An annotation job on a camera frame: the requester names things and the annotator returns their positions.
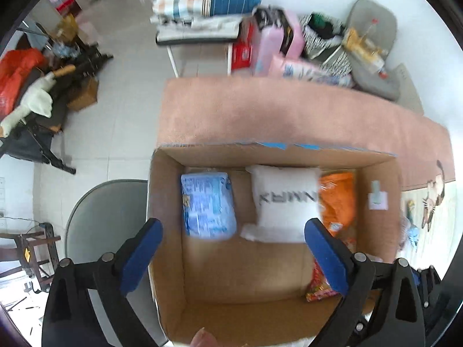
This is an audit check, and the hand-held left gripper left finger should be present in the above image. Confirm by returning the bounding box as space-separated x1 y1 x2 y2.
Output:
41 218 163 347

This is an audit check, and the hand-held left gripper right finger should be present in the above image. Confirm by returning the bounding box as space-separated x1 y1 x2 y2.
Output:
304 218 426 347

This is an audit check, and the red snack packet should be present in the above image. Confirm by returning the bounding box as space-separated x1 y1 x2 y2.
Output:
306 237 357 303

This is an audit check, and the orange snack packet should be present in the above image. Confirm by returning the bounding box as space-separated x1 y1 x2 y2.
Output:
317 171 357 238

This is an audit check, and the white snack packet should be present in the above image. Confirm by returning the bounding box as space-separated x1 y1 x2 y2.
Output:
240 164 323 243

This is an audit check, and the light blue snack packet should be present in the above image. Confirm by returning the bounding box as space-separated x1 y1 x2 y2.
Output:
180 171 238 239

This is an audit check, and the person's left hand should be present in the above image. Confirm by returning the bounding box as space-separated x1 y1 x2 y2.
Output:
191 328 218 347

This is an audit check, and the grey round chair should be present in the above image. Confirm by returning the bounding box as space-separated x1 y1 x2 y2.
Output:
65 180 170 347

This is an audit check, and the dark wooden stool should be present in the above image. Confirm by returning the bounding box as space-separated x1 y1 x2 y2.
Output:
0 223 61 293

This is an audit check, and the cartoon printed blanket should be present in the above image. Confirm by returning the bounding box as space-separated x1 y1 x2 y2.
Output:
400 159 457 257

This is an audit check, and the pink blanket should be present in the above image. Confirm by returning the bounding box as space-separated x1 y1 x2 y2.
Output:
157 77 455 191

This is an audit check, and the black metal rack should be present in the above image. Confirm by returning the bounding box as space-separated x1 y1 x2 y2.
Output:
0 22 114 175

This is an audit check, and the small brown cardboard box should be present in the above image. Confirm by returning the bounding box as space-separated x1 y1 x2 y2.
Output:
67 77 99 112

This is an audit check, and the pink printed packet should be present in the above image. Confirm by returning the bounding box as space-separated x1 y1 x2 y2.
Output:
271 55 354 88

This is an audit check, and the white cloth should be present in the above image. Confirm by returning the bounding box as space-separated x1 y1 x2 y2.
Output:
0 71 58 137

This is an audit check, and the black white striped bag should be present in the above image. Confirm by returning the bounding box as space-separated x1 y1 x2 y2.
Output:
300 12 353 77

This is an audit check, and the yellow snack bag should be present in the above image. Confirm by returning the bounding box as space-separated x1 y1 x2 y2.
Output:
341 28 387 71

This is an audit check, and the red box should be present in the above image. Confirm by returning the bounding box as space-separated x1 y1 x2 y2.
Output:
231 25 255 72

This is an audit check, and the orange red plastic bag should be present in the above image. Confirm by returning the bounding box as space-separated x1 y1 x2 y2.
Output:
0 48 47 124

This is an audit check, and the white folding table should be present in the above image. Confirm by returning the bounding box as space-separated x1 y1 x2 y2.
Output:
155 17 244 79

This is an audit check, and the grey cushioned chair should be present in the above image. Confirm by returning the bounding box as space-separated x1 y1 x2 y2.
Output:
348 0 403 102

